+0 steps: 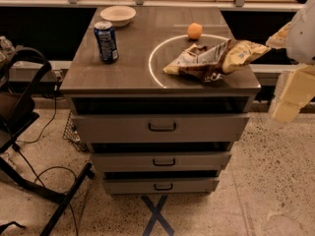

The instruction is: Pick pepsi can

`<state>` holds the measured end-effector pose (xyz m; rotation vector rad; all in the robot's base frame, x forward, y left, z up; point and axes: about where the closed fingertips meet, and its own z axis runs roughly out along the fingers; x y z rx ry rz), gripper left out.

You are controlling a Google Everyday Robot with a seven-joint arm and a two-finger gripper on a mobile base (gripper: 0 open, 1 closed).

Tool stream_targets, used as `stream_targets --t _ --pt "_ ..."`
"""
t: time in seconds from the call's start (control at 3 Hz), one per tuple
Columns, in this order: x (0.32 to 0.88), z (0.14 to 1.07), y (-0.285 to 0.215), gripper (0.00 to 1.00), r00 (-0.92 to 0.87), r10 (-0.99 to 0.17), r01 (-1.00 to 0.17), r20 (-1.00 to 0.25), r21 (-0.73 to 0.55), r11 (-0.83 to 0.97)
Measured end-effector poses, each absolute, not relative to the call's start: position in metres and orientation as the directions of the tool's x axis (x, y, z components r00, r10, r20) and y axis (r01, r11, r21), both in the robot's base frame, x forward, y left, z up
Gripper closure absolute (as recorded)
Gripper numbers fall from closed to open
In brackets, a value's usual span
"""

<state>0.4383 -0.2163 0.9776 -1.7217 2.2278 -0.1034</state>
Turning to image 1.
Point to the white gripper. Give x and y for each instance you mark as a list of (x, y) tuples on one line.
[(302, 38)]

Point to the blue pepsi can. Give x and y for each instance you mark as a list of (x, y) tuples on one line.
[(104, 33)]

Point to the crumpled chip bag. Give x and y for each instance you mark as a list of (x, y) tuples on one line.
[(209, 64)]

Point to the orange fruit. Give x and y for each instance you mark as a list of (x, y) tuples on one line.
[(194, 31)]

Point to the grey drawer cabinet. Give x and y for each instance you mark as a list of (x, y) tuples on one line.
[(136, 83)]

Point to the white paper bowl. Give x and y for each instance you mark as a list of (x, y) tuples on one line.
[(118, 16)]

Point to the middle grey drawer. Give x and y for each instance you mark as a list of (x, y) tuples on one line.
[(160, 161)]

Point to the grey drawer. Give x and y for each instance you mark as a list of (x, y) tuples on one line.
[(160, 186), (178, 128), (160, 161)]

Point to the bottom grey drawer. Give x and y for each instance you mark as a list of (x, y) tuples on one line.
[(160, 186)]

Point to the top grey drawer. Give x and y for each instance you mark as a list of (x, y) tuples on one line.
[(178, 128)]

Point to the black metal stand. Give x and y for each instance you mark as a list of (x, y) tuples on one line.
[(16, 115)]

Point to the wire mesh basket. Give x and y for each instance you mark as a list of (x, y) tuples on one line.
[(71, 135)]

